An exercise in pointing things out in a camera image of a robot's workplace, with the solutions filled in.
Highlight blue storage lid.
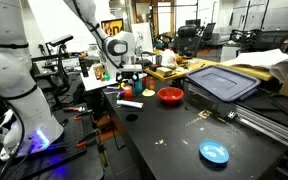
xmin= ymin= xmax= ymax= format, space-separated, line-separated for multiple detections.
xmin=185 ymin=65 xmax=262 ymax=103

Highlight small red cup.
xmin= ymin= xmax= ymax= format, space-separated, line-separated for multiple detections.
xmin=123 ymin=85 xmax=134 ymax=95

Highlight orange handled clamp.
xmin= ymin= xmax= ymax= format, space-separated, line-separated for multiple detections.
xmin=75 ymin=129 xmax=100 ymax=149
xmin=72 ymin=111 xmax=95 ymax=122

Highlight black camera on stand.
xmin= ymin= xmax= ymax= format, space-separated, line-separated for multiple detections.
xmin=46 ymin=33 xmax=75 ymax=98

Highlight black office chair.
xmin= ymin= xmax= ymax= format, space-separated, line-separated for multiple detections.
xmin=201 ymin=22 xmax=217 ymax=43
xmin=173 ymin=24 xmax=202 ymax=58

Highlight orange poster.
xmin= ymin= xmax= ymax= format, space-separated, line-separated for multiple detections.
xmin=100 ymin=18 xmax=125 ymax=37

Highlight red bowl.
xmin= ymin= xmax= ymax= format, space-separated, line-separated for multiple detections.
xmin=156 ymin=86 xmax=185 ymax=105

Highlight white sketch board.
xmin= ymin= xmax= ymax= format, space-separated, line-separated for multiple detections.
xmin=131 ymin=22 xmax=154 ymax=53

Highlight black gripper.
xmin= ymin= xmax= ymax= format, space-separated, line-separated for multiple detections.
xmin=116 ymin=70 xmax=142 ymax=89

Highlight white papers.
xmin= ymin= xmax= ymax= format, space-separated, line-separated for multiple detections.
xmin=228 ymin=48 xmax=288 ymax=83

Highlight blue plastic cup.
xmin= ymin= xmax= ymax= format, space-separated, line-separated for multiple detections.
xmin=133 ymin=78 xmax=144 ymax=95

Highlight orange handled wrench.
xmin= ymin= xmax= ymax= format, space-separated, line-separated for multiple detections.
xmin=62 ymin=105 xmax=87 ymax=114

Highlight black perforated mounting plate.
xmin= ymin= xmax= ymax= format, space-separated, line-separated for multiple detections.
xmin=0 ymin=103 xmax=89 ymax=180

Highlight wooden table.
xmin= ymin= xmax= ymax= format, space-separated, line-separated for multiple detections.
xmin=144 ymin=49 xmax=275 ymax=83

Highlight black bottle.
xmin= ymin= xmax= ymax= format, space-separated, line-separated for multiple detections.
xmin=78 ymin=57 xmax=90 ymax=79

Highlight blue plate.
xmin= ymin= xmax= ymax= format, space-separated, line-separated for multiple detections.
xmin=198 ymin=139 xmax=230 ymax=165

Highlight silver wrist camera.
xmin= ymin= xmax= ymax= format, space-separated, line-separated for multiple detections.
xmin=119 ymin=64 xmax=144 ymax=73

